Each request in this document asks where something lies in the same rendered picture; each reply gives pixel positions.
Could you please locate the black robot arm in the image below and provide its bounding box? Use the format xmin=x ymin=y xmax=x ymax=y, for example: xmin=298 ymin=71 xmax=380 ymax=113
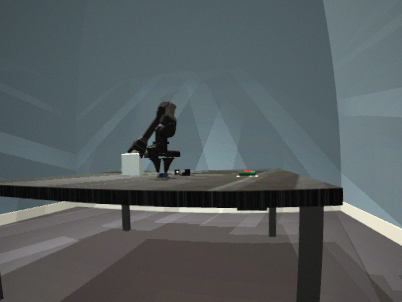
xmin=128 ymin=102 xmax=177 ymax=159

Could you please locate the blue and green battery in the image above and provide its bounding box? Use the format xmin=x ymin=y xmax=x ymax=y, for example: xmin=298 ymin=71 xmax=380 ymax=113
xmin=155 ymin=173 xmax=168 ymax=178

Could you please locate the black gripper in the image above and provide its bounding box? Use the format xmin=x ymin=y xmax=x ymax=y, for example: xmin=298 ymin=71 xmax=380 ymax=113
xmin=144 ymin=139 xmax=180 ymax=173

